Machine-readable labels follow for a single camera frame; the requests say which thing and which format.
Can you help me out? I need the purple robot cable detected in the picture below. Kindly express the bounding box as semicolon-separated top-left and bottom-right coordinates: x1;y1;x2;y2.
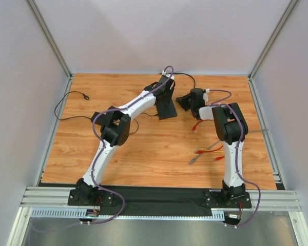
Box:
206;89;262;229
30;66;175;233

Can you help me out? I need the right aluminium frame post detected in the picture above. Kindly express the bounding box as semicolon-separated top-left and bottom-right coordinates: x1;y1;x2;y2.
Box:
248;0;299;81

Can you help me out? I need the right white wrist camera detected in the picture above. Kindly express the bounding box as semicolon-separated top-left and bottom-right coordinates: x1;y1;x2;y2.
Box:
202;89;210;103

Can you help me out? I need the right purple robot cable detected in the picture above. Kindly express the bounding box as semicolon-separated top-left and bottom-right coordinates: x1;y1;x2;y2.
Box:
206;89;262;229

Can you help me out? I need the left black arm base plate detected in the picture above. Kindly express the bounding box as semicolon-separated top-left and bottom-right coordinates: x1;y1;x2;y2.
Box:
67;189;115;207

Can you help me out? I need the aluminium frame post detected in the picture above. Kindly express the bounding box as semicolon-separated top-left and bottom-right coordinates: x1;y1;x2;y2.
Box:
248;0;299;81
25;0;72;79

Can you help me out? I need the left aluminium frame post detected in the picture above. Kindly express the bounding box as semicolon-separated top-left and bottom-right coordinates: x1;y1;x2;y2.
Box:
25;0;72;79

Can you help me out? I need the front aluminium rail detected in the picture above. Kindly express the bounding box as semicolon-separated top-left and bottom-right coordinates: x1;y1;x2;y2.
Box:
21;187;302;212

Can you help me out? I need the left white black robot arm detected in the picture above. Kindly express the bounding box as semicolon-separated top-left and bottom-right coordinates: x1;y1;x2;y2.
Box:
76;73;177;191

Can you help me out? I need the grey slotted cable duct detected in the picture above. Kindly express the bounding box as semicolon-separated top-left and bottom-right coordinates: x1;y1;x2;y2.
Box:
30;208;225;221

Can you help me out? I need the black cloth strip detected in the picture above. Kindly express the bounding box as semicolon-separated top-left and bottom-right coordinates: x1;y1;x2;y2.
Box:
38;182;288;216

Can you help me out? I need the thin black power cable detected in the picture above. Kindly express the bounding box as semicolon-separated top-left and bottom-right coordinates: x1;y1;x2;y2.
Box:
54;91;160;135

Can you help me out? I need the grey ethernet cable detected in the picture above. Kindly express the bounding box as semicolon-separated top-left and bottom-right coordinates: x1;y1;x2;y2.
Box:
188;129;270;165

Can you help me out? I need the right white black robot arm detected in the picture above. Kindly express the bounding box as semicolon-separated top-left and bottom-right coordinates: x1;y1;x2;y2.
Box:
176;88;248;199

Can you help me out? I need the red ethernet cable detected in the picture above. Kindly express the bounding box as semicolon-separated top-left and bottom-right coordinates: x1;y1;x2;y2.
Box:
194;148;225;155

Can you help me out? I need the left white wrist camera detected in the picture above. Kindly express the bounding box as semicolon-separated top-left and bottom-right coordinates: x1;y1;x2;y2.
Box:
161;71;175;90

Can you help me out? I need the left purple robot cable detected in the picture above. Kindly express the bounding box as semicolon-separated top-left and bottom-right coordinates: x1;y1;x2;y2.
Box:
30;66;175;233

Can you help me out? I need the black network switch box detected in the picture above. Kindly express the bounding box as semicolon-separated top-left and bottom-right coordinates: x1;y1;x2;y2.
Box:
156;99;177;120

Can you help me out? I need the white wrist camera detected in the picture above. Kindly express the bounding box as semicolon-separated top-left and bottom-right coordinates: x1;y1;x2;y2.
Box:
161;71;175;90
202;89;210;103

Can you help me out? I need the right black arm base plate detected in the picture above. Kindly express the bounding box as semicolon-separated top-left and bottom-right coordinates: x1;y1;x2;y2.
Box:
204;189;252;209

